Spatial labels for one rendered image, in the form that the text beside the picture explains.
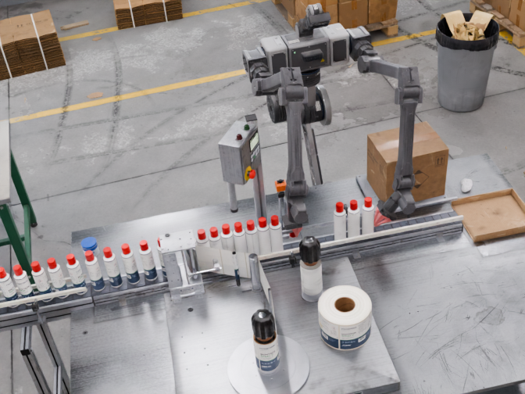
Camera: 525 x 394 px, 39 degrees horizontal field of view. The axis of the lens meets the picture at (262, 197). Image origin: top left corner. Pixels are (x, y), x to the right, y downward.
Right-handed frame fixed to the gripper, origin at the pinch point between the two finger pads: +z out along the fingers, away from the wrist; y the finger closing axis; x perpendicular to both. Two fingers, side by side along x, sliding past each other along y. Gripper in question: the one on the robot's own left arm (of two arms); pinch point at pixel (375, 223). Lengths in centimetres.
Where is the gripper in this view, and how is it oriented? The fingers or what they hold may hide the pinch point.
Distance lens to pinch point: 327.1
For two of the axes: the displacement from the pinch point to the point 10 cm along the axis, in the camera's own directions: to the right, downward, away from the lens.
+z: -5.5, 7.3, 4.1
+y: 2.0, 5.9, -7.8
